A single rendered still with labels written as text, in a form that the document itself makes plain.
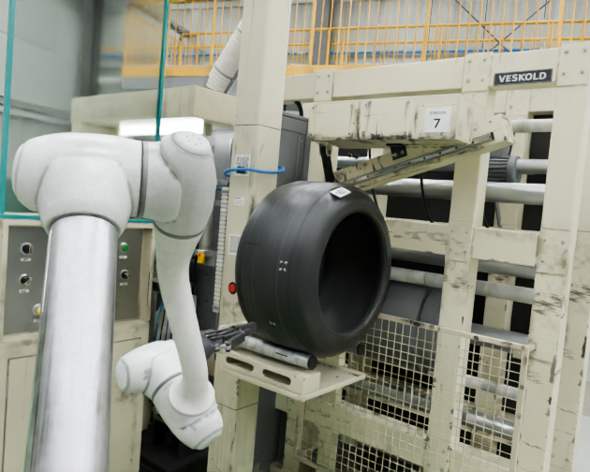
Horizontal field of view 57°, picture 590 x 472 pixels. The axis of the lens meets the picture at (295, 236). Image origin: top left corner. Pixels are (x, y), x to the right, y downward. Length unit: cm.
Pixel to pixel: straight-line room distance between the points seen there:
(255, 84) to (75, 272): 131
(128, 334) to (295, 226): 82
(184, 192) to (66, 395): 37
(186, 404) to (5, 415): 84
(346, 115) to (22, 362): 137
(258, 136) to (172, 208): 105
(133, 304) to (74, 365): 137
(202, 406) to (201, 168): 57
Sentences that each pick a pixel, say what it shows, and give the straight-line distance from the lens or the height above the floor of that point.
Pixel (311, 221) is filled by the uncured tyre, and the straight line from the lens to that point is 160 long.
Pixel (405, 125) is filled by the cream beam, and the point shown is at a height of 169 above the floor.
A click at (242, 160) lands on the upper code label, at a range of 199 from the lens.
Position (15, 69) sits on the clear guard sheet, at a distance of 187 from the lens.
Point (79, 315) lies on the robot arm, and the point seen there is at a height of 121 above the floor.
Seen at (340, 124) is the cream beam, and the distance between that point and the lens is 206.
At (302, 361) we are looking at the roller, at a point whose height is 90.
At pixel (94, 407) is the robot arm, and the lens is 77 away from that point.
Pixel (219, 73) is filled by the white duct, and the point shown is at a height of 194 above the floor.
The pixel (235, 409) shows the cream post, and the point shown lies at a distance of 209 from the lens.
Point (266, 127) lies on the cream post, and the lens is 199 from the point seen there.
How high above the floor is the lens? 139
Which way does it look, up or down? 3 degrees down
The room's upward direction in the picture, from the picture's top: 5 degrees clockwise
